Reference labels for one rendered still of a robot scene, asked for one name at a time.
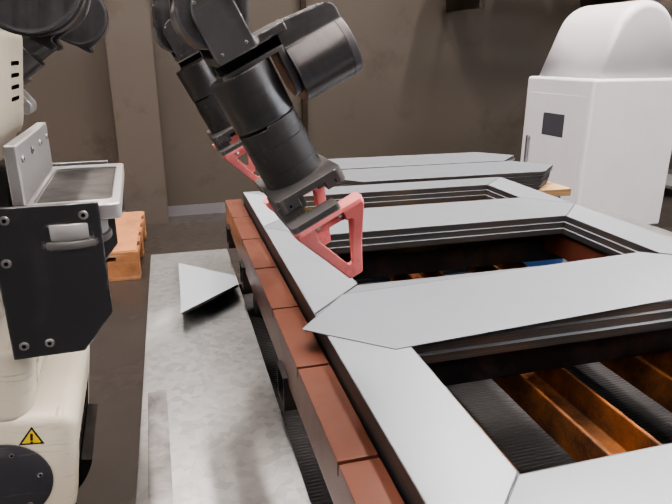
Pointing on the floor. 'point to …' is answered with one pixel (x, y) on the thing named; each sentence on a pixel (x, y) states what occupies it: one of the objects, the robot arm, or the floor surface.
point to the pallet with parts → (128, 247)
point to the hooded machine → (606, 108)
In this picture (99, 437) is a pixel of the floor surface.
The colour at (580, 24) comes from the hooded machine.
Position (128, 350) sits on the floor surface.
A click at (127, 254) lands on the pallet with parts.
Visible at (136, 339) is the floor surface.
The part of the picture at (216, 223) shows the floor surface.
